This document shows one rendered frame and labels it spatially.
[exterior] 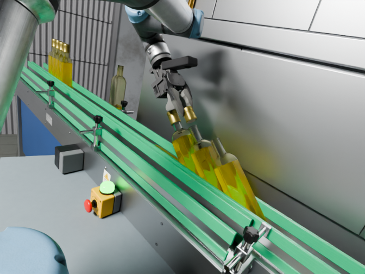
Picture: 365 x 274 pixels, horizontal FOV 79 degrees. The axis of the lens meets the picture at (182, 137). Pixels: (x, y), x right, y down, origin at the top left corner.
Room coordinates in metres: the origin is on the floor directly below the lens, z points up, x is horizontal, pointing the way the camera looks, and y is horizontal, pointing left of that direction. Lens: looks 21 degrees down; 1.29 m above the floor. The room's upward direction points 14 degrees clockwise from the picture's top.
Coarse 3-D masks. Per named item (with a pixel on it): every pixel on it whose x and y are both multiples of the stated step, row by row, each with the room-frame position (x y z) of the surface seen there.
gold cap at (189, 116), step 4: (184, 108) 0.66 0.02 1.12; (188, 108) 0.66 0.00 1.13; (192, 108) 0.67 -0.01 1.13; (184, 112) 0.66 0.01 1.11; (188, 112) 0.65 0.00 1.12; (192, 112) 0.66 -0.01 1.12; (184, 116) 0.66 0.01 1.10; (188, 116) 0.65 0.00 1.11; (192, 116) 0.65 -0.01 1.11; (188, 120) 0.64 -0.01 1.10; (192, 120) 0.67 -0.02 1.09
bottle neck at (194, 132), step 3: (192, 126) 0.64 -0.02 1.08; (195, 126) 0.64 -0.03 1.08; (189, 129) 0.64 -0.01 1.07; (192, 129) 0.63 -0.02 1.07; (195, 129) 0.63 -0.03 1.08; (198, 129) 0.65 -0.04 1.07; (192, 132) 0.63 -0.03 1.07; (195, 132) 0.63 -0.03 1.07; (198, 132) 0.63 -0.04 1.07; (192, 135) 0.63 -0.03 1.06; (195, 135) 0.62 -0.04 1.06; (198, 135) 0.62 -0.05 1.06; (192, 138) 0.63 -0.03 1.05; (195, 138) 0.62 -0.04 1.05; (198, 138) 0.62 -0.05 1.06; (201, 138) 0.62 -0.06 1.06; (195, 141) 0.62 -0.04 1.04
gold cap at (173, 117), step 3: (168, 111) 0.70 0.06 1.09; (171, 111) 0.70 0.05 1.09; (174, 111) 0.70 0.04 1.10; (168, 114) 0.70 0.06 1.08; (171, 114) 0.69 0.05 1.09; (174, 114) 0.69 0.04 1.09; (177, 114) 0.70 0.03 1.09; (168, 117) 0.70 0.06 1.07; (171, 117) 0.69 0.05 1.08; (174, 117) 0.69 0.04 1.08; (177, 117) 0.69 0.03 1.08; (171, 120) 0.69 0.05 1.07; (174, 120) 0.68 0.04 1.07; (177, 120) 0.68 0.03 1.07; (180, 120) 0.69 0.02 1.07; (171, 123) 0.68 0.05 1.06
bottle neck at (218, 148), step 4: (212, 140) 0.58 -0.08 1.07; (216, 140) 0.58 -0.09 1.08; (220, 140) 0.59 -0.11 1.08; (212, 144) 0.58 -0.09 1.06; (216, 144) 0.58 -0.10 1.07; (220, 144) 0.58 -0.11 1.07; (216, 148) 0.57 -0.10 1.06; (220, 148) 0.57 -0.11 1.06; (216, 152) 0.57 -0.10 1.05; (220, 152) 0.57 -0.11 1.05; (224, 152) 0.57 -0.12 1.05; (216, 156) 0.57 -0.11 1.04
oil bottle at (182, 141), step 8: (184, 128) 0.68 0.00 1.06; (176, 136) 0.65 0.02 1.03; (184, 136) 0.64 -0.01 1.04; (176, 144) 0.64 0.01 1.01; (184, 144) 0.62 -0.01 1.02; (192, 144) 0.64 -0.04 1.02; (176, 152) 0.64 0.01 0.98; (184, 152) 0.62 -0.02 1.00; (184, 160) 0.61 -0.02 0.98; (192, 160) 0.60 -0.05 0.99; (192, 168) 0.59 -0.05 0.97
